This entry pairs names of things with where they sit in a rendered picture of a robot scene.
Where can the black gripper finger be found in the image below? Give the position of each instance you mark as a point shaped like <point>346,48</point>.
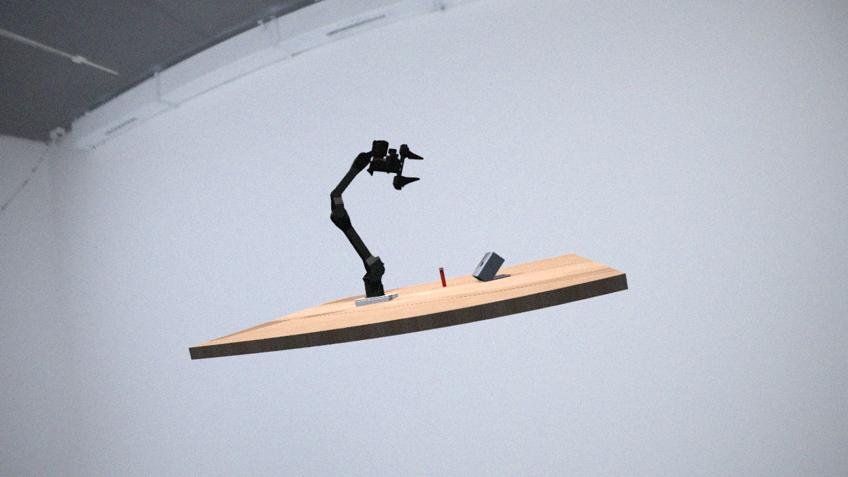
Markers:
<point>412,156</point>
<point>406,180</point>

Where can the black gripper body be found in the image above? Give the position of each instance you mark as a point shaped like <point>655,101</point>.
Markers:
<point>396,181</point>

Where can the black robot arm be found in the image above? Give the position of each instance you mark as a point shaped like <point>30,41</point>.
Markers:
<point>373,265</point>

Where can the grey sloped panel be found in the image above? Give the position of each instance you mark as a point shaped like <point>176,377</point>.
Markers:
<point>488,267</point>

